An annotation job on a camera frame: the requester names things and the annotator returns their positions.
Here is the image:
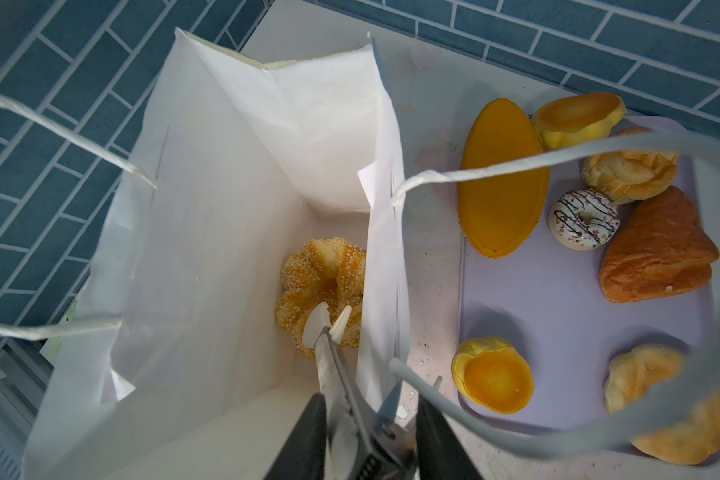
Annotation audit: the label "sugared twisted bread ring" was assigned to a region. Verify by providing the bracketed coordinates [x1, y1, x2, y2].
[274, 236, 368, 361]

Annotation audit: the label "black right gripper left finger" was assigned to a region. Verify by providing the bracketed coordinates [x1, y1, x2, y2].
[265, 393, 327, 480]

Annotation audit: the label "brown croissant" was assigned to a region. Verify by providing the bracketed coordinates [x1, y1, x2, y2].
[598, 186, 720, 303]

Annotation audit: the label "white chocolate drizzle donut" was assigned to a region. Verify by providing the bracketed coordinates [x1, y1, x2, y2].
[548, 189, 621, 251]

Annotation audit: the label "orange egg tart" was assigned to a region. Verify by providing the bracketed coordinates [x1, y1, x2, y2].
[451, 336, 535, 415]

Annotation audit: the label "metal tongs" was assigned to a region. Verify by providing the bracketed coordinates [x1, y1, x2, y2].
[302, 302, 419, 479]

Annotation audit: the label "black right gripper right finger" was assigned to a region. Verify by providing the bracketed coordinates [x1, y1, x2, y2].
[415, 396, 482, 480]

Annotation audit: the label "plain ring donut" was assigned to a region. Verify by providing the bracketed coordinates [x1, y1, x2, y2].
[604, 344, 720, 466]

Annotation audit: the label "yellow tart shell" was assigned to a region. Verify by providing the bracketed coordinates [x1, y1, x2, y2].
[530, 92, 626, 151]

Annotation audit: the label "white vented cable duct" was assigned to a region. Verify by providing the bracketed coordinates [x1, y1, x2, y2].
[0, 383, 35, 479]

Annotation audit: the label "long oval orange bread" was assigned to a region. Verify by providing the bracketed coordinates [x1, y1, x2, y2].
[457, 99, 550, 259]

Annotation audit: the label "green floral paper bag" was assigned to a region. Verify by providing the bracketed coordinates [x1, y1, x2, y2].
[0, 30, 720, 479]

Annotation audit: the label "lilac plastic tray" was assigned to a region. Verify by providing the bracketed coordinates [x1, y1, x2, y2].
[457, 115, 720, 469]

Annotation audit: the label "pale puff pastry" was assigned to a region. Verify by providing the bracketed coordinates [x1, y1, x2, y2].
[581, 150, 679, 205]

